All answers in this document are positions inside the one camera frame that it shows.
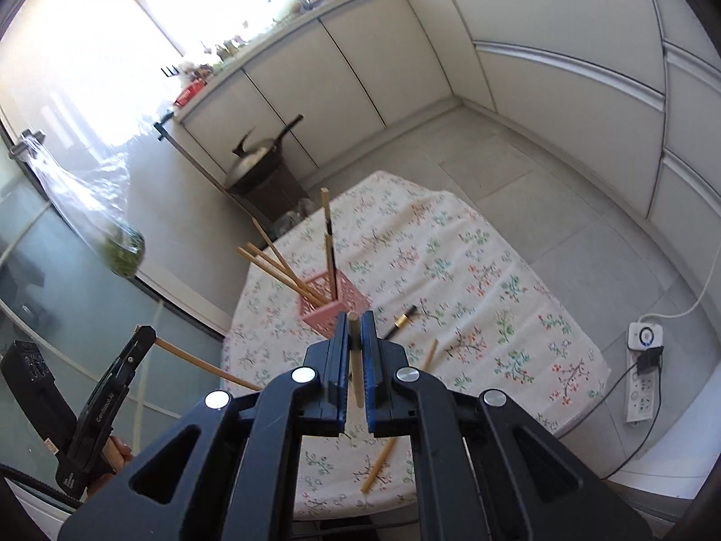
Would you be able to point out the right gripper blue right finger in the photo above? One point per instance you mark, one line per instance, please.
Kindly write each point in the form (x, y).
(384, 407)

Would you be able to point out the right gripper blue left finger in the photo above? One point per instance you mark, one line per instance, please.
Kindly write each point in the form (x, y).
(336, 371)

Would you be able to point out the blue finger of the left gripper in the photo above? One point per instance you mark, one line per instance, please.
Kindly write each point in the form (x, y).
(83, 462)

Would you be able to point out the pink perforated utensil holder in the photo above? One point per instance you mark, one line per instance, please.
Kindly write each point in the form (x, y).
(322, 319)

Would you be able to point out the black chopstick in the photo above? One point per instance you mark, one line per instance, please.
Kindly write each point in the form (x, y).
(401, 322)
(330, 249)

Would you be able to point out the person's left hand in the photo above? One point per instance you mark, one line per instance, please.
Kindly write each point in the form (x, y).
(118, 454)

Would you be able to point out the wooden chopstick on table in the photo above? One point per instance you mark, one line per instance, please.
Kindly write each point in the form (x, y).
(430, 354)

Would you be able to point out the black tipped chopstick on table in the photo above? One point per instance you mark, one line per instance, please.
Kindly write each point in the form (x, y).
(401, 322)

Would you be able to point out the wooden chopstick at edge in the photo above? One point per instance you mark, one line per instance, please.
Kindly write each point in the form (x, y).
(378, 465)

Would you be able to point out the floral tablecloth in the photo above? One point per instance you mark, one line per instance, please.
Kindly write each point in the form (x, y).
(496, 322)

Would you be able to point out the crumpled plastic bag on floor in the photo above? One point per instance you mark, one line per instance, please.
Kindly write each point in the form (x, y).
(304, 208)

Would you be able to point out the plastic bag of greens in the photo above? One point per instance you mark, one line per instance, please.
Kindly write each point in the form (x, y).
(93, 202)

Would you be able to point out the wok with lid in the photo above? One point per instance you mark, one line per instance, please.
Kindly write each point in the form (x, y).
(254, 164)

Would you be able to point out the white power strip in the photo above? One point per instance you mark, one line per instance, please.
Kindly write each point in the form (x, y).
(645, 343)

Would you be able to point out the red basin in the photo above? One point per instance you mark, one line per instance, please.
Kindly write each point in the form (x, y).
(189, 92)

